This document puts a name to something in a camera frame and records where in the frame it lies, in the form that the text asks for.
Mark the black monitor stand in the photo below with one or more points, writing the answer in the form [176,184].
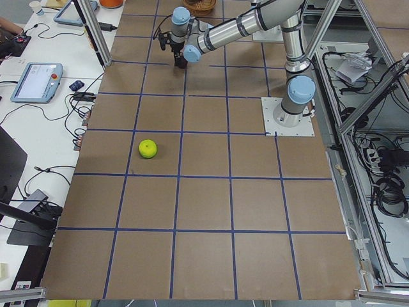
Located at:
[30,229]

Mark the green apple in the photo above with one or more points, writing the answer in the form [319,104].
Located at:
[147,148]

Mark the paper cup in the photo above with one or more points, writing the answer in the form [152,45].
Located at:
[36,7]

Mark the blue teach pendant far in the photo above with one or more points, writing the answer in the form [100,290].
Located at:
[68,15]

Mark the blue teach pendant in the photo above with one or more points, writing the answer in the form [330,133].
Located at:
[68,15]
[38,83]

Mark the orange object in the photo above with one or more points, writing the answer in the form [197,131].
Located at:
[111,4]

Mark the dark blue small pouch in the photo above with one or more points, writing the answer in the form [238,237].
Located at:
[77,85]

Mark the dark red apple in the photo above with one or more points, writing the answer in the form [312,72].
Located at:
[182,62]

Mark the grey usb hub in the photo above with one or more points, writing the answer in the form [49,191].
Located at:
[33,201]

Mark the black power adapter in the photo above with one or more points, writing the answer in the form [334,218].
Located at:
[107,27]

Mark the blue teach pendant near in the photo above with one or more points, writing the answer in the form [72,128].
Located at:
[38,83]

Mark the wicker basket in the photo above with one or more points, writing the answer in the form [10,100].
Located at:
[199,7]

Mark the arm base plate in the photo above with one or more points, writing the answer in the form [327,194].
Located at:
[273,35]
[279,123]

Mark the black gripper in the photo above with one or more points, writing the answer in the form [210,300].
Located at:
[176,48]

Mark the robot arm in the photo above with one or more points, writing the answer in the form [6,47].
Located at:
[190,38]

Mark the aluminium frame post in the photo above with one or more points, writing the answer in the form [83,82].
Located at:
[92,27]

